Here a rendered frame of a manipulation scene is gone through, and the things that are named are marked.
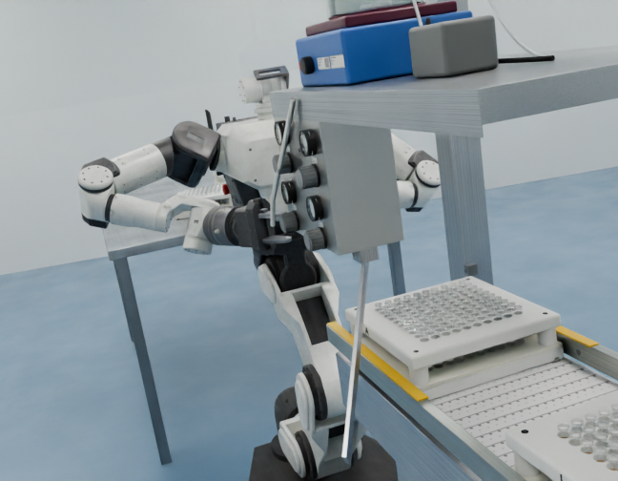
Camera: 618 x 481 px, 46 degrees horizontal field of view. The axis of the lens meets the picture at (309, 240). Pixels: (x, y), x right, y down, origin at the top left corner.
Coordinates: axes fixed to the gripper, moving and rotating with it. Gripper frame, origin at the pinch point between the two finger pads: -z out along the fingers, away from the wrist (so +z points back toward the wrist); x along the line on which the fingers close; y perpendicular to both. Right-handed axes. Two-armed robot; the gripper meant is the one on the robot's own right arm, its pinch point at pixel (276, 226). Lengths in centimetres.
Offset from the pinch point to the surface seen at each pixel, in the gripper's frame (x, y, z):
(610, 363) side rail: 14, 15, -72
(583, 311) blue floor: 102, -220, 17
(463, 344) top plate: 9, 25, -55
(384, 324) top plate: 8.8, 22.1, -40.3
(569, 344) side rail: 14, 10, -64
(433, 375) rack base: 14, 27, -51
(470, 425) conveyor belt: 16, 33, -60
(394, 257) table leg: 45, -118, 52
